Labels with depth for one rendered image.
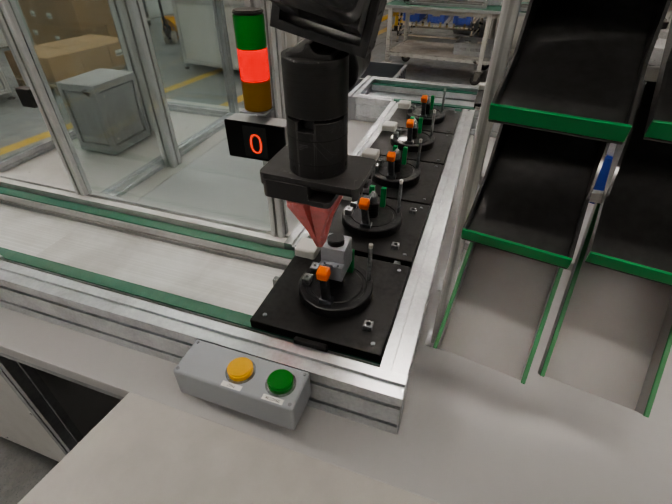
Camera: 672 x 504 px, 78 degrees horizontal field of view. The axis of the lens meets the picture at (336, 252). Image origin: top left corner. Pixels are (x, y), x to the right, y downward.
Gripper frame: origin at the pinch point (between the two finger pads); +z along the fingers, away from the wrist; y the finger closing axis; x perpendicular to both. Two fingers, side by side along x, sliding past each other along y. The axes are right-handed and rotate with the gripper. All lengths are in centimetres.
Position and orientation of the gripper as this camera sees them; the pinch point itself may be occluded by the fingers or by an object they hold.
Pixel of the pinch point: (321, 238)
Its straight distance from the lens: 47.0
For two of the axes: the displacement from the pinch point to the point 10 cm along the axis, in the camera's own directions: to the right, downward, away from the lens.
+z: 0.0, 7.7, 6.4
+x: -3.4, 6.0, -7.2
